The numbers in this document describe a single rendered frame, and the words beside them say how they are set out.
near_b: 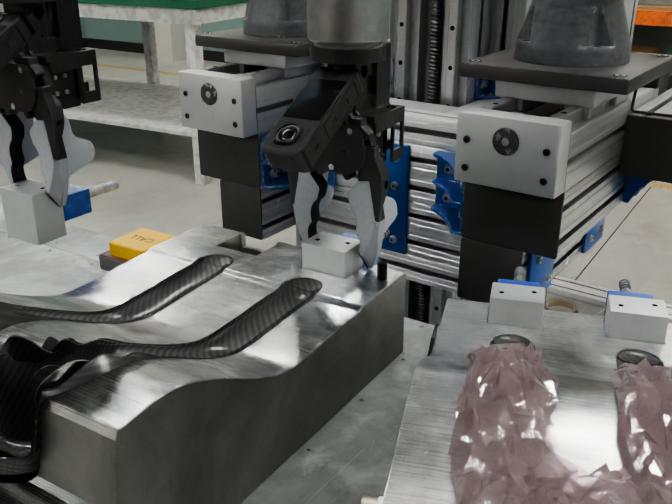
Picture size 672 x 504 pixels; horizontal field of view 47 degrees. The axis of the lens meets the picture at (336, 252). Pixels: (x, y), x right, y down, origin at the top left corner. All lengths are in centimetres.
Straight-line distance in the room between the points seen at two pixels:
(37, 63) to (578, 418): 58
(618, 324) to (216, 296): 37
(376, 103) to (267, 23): 57
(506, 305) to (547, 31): 44
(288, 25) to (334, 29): 60
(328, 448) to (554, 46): 61
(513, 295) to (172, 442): 37
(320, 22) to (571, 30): 44
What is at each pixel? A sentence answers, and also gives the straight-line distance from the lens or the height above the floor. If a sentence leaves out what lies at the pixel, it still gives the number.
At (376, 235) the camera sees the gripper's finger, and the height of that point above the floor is 93.
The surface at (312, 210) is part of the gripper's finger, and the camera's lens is 77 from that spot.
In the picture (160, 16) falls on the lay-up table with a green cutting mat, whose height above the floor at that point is 82.
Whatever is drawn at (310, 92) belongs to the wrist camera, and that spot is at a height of 107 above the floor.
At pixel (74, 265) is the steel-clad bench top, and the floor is 80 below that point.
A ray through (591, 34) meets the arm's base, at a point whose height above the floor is 108.
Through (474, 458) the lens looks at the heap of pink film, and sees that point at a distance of 51.
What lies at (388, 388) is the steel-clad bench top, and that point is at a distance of 74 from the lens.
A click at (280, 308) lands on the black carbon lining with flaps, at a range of 71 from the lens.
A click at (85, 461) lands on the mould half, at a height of 90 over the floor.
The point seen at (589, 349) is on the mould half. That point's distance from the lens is 73.
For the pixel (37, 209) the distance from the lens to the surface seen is 83.
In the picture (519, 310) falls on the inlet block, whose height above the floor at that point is 87.
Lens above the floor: 120
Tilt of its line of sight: 23 degrees down
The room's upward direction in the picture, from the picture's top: straight up
